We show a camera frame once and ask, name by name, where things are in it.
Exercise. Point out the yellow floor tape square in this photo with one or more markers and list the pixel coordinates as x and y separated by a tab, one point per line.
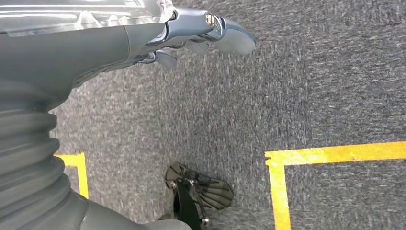
349	152
83	177

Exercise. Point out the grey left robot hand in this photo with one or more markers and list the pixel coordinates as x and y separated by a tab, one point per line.
63	50

